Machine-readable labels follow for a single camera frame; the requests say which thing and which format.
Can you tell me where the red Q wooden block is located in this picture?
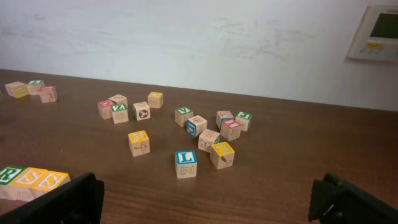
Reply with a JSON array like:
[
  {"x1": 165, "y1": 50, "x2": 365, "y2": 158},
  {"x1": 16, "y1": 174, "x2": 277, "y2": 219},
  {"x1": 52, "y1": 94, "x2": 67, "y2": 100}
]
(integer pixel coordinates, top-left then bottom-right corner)
[{"x1": 97, "y1": 100, "x2": 115, "y2": 119}]

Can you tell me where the green V wooden block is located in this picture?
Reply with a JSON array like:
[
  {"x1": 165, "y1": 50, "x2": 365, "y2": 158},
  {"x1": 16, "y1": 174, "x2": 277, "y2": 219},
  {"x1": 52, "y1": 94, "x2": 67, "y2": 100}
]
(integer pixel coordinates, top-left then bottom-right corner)
[{"x1": 175, "y1": 106, "x2": 193, "y2": 127}]

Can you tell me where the red I wooden block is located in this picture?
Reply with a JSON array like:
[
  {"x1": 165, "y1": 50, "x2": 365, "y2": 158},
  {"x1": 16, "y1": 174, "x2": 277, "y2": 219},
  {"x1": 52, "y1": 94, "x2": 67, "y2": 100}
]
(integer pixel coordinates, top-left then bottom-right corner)
[{"x1": 221, "y1": 119, "x2": 242, "y2": 141}]

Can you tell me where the plain wooden block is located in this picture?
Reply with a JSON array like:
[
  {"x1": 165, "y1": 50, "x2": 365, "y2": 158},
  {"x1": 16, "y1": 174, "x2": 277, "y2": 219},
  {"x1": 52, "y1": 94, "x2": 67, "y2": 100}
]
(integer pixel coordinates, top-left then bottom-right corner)
[{"x1": 5, "y1": 82, "x2": 30, "y2": 98}]

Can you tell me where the green R wooden block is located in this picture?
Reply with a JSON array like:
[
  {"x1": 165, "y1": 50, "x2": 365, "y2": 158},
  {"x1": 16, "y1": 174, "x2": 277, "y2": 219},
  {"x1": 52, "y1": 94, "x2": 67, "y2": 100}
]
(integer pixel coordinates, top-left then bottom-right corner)
[{"x1": 0, "y1": 166, "x2": 25, "y2": 200}]

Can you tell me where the green J side block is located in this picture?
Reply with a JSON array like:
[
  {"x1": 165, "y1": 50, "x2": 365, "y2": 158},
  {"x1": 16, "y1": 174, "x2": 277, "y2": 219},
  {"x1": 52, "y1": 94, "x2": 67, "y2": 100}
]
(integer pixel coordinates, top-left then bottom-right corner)
[{"x1": 133, "y1": 101, "x2": 150, "y2": 121}]

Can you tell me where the green L wooden block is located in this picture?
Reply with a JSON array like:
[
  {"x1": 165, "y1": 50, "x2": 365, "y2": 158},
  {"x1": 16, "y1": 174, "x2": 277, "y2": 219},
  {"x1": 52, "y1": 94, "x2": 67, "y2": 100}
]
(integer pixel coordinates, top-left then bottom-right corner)
[{"x1": 26, "y1": 80, "x2": 45, "y2": 96}]

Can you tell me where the green Z wooden block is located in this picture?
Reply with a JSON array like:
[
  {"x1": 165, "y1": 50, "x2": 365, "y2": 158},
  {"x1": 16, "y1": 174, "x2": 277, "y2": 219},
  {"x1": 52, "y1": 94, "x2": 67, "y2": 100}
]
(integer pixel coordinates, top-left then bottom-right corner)
[{"x1": 111, "y1": 104, "x2": 129, "y2": 124}]

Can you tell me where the yellow S wooden block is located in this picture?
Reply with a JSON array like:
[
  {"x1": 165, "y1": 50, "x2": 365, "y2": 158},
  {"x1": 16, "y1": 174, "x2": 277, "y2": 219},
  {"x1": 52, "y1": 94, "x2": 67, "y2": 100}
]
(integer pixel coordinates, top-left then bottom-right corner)
[{"x1": 9, "y1": 167, "x2": 48, "y2": 202}]

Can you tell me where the red 7 wooden block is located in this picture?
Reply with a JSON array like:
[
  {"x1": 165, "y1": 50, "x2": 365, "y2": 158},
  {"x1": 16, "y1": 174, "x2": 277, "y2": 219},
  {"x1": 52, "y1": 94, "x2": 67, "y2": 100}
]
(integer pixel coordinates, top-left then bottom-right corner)
[{"x1": 39, "y1": 86, "x2": 58, "y2": 103}]

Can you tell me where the yellow far wooden block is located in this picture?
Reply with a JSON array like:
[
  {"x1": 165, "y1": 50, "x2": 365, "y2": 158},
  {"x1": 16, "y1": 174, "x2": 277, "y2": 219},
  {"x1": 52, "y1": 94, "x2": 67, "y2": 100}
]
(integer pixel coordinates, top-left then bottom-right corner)
[{"x1": 147, "y1": 91, "x2": 163, "y2": 109}]

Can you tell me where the white wall control panel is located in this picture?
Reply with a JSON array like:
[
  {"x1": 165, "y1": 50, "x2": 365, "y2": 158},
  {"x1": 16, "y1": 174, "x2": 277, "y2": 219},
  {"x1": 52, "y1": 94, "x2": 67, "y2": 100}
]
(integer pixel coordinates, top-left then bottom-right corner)
[{"x1": 348, "y1": 5, "x2": 397, "y2": 62}]

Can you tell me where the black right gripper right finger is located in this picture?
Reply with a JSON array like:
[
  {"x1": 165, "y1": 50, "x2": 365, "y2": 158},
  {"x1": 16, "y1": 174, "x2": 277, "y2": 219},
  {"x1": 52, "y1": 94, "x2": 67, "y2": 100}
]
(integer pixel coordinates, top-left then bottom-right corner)
[{"x1": 308, "y1": 173, "x2": 397, "y2": 224}]

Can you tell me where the plain butterfly block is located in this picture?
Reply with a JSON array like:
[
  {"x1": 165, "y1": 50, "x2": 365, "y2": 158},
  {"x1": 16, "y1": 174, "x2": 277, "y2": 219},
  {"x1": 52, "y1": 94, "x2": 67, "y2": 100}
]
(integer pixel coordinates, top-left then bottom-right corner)
[{"x1": 198, "y1": 129, "x2": 221, "y2": 152}]

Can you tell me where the plain block behind Q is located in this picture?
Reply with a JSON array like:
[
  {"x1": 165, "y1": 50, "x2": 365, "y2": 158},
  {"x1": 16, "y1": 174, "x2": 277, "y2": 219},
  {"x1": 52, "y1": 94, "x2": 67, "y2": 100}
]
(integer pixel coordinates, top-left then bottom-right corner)
[{"x1": 109, "y1": 95, "x2": 128, "y2": 106}]

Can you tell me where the blue U side block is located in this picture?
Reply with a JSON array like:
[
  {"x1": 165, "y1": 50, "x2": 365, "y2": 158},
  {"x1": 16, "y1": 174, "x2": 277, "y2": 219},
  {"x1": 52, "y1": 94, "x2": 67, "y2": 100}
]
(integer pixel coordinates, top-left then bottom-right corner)
[{"x1": 187, "y1": 115, "x2": 207, "y2": 137}]

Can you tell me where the green J top block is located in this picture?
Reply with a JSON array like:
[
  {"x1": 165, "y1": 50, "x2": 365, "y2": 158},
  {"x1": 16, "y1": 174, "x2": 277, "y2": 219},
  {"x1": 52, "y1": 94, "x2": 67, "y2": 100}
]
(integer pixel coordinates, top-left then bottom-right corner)
[{"x1": 235, "y1": 111, "x2": 252, "y2": 131}]

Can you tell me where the blue I wooden block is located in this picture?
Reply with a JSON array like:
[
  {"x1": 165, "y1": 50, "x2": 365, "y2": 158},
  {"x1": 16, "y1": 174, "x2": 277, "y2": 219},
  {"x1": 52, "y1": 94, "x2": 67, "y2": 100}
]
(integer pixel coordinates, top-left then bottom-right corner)
[{"x1": 175, "y1": 150, "x2": 197, "y2": 179}]

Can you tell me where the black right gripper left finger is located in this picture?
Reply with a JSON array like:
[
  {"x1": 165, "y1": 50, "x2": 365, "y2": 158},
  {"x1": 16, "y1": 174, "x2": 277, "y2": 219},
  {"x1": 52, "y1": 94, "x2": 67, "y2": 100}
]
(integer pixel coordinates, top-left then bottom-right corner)
[{"x1": 1, "y1": 172, "x2": 104, "y2": 224}]

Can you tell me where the plain block blue side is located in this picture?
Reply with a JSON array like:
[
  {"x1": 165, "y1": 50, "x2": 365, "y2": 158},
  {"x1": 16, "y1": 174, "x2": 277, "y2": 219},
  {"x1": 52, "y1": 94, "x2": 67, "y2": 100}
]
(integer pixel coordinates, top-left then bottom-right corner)
[{"x1": 216, "y1": 111, "x2": 234, "y2": 128}]

